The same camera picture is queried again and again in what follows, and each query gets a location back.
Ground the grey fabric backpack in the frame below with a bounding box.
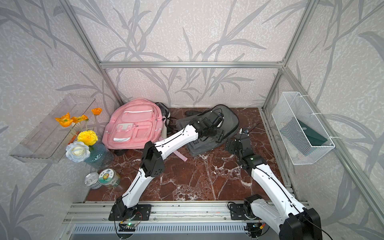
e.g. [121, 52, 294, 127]
[176, 105, 239, 157]

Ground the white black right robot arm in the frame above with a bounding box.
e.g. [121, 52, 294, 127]
[225, 134, 323, 240]

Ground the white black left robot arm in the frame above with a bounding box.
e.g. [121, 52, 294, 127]
[115, 111, 224, 213]

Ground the pink backpack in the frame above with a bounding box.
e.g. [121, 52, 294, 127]
[102, 99, 170, 150]

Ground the green book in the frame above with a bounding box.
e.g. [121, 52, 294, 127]
[280, 117, 327, 156]

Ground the right controller circuit board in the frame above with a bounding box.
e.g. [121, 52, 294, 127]
[244, 223, 265, 239]

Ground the controller circuit board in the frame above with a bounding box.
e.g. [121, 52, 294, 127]
[118, 221, 141, 233]
[244, 223, 265, 239]

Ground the green labelled tin can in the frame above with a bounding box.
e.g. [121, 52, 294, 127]
[98, 169, 121, 188]

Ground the small orange artificial flower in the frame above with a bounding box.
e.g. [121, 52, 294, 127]
[91, 108, 103, 116]

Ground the teal glass vase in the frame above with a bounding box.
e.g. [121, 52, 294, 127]
[84, 143, 114, 170]

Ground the yellow artificial flower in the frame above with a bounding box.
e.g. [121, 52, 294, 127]
[77, 130, 99, 146]

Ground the silver tin can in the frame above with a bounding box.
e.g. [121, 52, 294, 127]
[85, 172, 102, 190]

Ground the left controller circuit board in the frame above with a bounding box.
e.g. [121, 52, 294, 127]
[118, 221, 141, 233]

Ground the white artificial rose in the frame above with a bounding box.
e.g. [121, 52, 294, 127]
[66, 142, 91, 163]

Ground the orange artificial poppy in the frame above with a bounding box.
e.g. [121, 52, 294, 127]
[55, 113, 74, 128]

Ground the clear plastic shelf tray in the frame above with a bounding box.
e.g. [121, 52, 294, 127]
[10, 94, 96, 164]

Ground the white wire mesh basket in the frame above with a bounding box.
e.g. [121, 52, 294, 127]
[272, 92, 335, 165]

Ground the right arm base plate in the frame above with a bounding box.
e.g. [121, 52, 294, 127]
[227, 202, 256, 220]

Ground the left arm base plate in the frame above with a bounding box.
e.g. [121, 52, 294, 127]
[108, 204, 152, 222]

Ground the aluminium mounting rail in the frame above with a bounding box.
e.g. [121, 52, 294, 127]
[61, 200, 316, 224]

